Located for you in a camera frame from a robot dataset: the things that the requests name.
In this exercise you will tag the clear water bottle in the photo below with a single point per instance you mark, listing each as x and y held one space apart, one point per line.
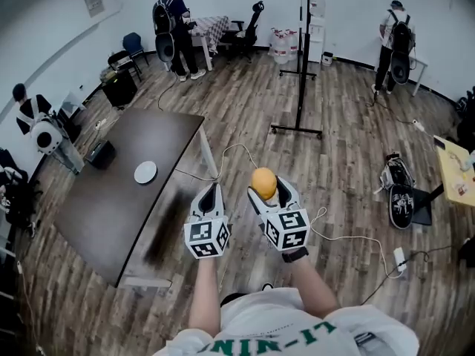
274 43
281 50
293 43

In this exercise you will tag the black backpack with white shell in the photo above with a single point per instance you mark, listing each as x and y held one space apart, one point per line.
402 39
164 17

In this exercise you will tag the person's shoe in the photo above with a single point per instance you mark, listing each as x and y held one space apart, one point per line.
268 286

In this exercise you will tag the person's white shirt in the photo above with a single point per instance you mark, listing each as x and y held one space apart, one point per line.
282 325

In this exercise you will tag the white round plate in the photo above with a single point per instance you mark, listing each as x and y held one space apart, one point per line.
145 171

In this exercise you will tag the grey side table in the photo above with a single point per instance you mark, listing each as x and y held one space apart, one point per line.
71 102

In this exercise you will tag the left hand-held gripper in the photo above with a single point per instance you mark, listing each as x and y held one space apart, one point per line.
206 236

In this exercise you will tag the black metal chair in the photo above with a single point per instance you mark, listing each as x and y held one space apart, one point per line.
120 58

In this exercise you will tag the thin black pole stand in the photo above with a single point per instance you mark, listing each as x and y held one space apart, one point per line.
297 73

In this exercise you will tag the white table leg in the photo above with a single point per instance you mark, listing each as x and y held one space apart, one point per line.
208 154

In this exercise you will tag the white round backpack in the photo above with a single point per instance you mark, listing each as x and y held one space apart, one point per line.
46 137

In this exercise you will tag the white power strip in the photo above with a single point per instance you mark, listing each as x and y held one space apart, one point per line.
100 124
418 125
399 259

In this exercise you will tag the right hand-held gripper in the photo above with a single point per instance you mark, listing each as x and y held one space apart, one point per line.
289 230

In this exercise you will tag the black office chair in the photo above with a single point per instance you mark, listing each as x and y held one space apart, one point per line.
246 32

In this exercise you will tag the person's right forearm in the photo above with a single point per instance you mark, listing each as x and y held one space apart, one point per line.
311 291

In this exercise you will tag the orange-brown egg-shaped fruit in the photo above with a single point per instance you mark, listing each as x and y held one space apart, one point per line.
263 182

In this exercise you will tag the small white bin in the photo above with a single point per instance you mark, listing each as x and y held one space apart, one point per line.
327 58

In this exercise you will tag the blue chair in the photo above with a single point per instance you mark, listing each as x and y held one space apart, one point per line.
133 43

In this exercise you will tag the person's left forearm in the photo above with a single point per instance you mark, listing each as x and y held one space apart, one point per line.
204 295

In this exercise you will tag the yellow table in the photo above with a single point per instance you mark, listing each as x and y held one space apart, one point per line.
452 176

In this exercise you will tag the black box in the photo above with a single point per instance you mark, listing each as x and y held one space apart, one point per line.
101 155

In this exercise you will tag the white water dispenser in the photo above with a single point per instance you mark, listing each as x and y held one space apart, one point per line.
316 32

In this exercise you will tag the black cabinet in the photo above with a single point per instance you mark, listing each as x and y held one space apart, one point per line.
119 89

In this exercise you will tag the black and white backpack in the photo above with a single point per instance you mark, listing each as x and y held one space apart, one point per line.
401 202

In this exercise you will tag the white desk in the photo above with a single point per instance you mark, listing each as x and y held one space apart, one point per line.
421 65

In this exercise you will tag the pile of black bags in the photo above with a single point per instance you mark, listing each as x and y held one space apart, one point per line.
16 195

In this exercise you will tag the table with checkered cloth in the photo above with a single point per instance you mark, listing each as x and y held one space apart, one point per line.
211 28

